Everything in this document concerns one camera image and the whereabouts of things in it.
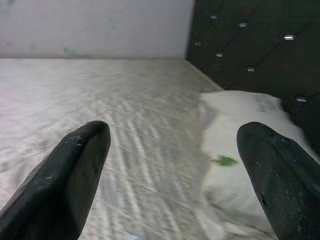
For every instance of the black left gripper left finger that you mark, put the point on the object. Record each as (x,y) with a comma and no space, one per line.
(62,180)

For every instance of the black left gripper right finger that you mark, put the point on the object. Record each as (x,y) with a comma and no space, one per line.
(282,180)

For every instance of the white pillow with green tree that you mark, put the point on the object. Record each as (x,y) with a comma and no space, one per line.
(225,190)

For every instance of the white quilted mattress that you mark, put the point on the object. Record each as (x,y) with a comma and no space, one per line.
(140,112)

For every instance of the dark tufted headboard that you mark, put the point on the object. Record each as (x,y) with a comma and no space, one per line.
(262,45)

